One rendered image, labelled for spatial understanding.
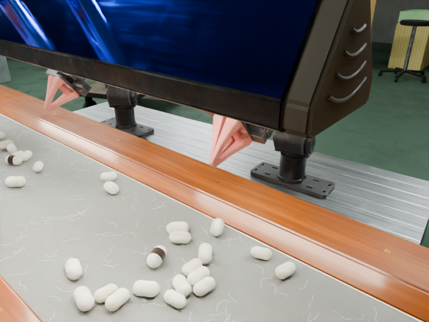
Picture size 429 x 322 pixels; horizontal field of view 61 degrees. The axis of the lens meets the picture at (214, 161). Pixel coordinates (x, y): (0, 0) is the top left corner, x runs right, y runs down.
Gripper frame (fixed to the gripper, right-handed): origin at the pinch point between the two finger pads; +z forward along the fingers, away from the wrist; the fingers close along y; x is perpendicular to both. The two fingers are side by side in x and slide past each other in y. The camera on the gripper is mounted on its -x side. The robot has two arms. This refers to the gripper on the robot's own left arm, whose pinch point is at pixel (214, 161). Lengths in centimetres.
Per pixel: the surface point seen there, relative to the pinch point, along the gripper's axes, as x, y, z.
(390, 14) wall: 465, -171, -511
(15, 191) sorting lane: -2.3, -36.4, 20.8
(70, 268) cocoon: -7.2, -6.6, 23.6
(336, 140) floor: 209, -62, -115
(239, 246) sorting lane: 7.4, 7.1, 9.4
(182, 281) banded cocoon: -2.0, 6.8, 17.5
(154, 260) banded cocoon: -1.6, 0.9, 17.2
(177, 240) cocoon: 2.7, -0.4, 13.3
